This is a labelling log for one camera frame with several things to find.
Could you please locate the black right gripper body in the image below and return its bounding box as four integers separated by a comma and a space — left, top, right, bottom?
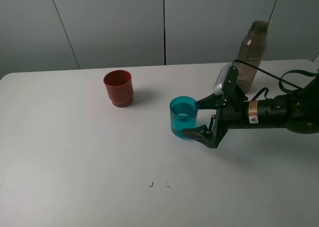
202, 96, 289, 148

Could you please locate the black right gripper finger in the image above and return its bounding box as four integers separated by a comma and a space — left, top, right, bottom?
195, 93, 225, 110
181, 124, 211, 140

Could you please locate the teal translucent plastic cup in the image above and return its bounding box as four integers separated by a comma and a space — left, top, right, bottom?
169, 96, 198, 138

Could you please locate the smoky transparent water bottle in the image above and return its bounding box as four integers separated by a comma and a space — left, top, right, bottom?
236, 20, 269, 94

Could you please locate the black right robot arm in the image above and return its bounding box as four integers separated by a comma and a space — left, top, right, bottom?
181, 65, 319, 148

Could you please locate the red plastic cup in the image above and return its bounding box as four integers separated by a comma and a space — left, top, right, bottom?
103, 70, 134, 108

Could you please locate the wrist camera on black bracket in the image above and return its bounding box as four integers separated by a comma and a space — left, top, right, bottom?
213, 63, 246, 111

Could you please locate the black camera cable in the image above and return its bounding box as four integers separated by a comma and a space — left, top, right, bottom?
231, 59, 319, 101

